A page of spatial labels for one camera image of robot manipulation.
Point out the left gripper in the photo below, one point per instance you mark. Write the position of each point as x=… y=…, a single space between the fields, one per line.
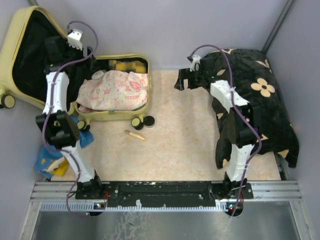
x=68 y=48

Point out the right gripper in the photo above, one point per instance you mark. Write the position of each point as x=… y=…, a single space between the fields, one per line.
x=185 y=74

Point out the pale yellow suitcase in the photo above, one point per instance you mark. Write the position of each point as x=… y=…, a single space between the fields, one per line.
x=22 y=63

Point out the white oval brush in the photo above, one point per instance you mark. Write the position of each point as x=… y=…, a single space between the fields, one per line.
x=97 y=75

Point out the yellow plaid shirt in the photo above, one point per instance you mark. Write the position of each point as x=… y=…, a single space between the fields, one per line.
x=135 y=66

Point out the pink printed cream cloth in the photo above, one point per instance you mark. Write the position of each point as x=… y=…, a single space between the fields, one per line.
x=115 y=91

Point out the black round jar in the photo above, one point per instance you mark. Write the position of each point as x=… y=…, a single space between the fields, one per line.
x=149 y=121

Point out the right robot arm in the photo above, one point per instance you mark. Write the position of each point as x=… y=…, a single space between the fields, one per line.
x=242 y=119

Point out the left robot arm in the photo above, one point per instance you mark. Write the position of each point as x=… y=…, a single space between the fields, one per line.
x=59 y=131

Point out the black floral blanket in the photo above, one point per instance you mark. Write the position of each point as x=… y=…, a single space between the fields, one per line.
x=253 y=80

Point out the blue patterned cloth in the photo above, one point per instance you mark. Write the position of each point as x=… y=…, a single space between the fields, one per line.
x=51 y=161

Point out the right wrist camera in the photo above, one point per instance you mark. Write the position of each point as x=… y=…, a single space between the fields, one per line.
x=195 y=62

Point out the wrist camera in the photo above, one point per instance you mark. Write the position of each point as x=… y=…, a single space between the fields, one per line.
x=74 y=39
x=195 y=62

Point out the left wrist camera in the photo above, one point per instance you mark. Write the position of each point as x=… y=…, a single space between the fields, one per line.
x=74 y=39

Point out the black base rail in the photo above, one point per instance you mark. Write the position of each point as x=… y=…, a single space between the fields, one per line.
x=170 y=194

